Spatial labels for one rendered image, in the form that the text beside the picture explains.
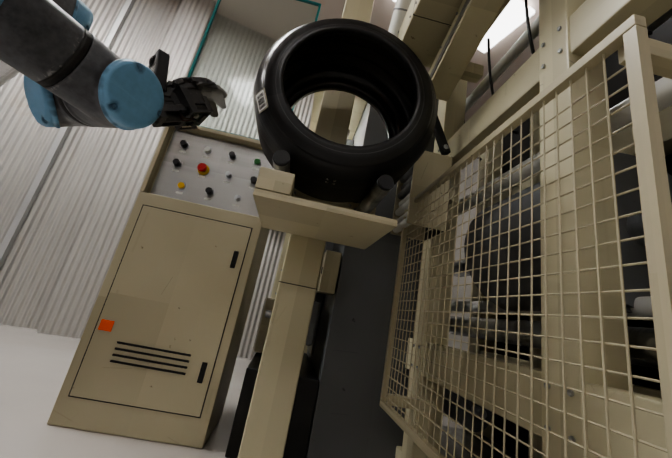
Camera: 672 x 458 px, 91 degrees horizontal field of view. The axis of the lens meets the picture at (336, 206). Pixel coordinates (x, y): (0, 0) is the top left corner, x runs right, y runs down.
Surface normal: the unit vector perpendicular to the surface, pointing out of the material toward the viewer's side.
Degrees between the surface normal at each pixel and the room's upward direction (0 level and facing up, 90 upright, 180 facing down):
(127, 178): 90
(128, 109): 97
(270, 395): 90
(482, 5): 162
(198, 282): 90
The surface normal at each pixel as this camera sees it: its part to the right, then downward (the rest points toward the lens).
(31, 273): 0.39, -0.22
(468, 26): -0.13, 0.80
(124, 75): 0.90, 0.18
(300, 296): 0.15, -0.29
